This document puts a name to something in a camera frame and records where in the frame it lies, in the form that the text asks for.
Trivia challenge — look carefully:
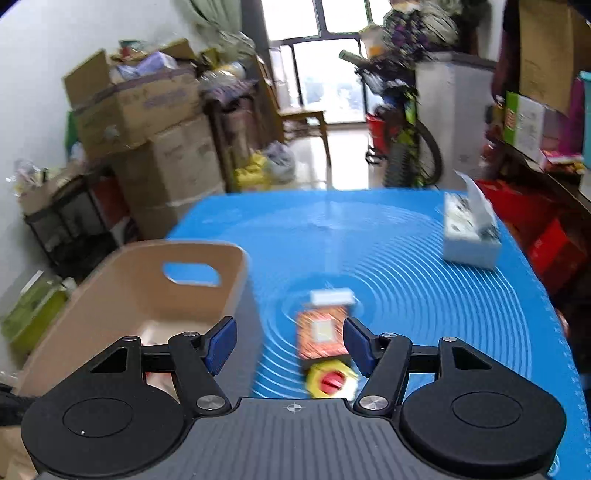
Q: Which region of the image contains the beige plastic storage bin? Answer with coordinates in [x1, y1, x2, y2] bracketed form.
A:
[15, 240, 262, 401]

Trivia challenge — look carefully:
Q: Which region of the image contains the green black bicycle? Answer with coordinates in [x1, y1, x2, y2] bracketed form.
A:
[339, 50, 443, 188]

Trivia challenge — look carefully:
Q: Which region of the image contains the red bag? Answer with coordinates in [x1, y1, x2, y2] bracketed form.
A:
[477, 180, 590, 295]

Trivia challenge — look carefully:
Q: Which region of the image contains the lower cardboard box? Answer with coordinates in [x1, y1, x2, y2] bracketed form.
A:
[111, 115, 225, 240]

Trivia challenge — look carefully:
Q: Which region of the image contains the white cabinet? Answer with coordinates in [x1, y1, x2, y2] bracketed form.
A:
[416, 52, 496, 190]

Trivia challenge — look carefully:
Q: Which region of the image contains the cardboard box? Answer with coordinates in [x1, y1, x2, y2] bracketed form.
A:
[63, 38, 200, 160]
[111, 115, 225, 240]

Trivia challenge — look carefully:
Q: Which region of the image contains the small white box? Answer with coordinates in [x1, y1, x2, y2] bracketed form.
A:
[310, 288, 356, 308]

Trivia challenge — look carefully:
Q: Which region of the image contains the wooden chair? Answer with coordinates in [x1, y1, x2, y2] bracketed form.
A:
[252, 55, 332, 169]

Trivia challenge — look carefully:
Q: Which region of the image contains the green white carton box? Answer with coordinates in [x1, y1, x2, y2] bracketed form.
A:
[503, 92, 546, 161]

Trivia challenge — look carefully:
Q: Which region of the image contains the white tissue box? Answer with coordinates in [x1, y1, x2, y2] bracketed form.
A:
[443, 171, 502, 270]

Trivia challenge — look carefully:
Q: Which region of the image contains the upper cardboard box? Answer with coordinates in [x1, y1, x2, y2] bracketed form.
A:
[63, 38, 200, 160]

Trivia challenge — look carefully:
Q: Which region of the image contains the teal plastic storage crate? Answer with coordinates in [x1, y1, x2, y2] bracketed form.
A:
[579, 71, 591, 170]

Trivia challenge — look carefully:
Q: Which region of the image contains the dark wooden side table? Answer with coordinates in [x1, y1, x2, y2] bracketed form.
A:
[485, 133, 590, 213]

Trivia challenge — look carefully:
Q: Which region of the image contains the green curtain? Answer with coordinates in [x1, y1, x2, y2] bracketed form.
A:
[177, 0, 256, 62]

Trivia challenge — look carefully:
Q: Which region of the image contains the patterned orange small box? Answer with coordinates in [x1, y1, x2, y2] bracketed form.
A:
[295, 306, 351, 372]

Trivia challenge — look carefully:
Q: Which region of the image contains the yellow toy red dial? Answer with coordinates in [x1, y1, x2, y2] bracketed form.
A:
[305, 360, 359, 401]

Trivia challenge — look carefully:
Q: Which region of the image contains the blue silicone mat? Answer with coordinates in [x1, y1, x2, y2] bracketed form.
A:
[165, 186, 581, 416]

